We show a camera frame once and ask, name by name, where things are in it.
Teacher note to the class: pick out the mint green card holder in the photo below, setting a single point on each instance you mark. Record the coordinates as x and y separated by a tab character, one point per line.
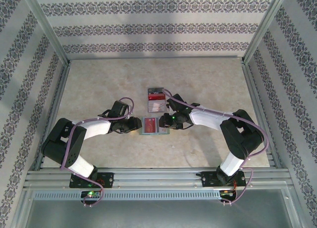
163	132

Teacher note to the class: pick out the white credit card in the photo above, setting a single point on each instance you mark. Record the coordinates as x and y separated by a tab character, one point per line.
157	106

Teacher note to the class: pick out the red credit card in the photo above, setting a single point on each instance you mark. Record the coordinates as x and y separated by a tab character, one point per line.
151	125
156	97

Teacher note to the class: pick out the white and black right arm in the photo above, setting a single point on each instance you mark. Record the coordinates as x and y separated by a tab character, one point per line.
208	119

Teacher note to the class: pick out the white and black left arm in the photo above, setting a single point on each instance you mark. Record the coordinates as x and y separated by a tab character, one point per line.
95	127

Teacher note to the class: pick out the small controller board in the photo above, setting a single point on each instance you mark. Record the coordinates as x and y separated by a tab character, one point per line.
226	192
90	194

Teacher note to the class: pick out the grey metal panel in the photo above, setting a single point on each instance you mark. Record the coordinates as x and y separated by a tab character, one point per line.
158	215

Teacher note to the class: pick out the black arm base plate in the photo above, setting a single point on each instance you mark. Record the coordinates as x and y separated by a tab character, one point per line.
208	179
106	179

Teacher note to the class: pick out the wide aluminium frame rail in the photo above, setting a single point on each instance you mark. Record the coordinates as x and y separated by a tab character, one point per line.
158	177

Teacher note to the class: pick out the aluminium frame post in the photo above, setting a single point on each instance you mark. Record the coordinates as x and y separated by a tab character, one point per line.
47	25
266	25

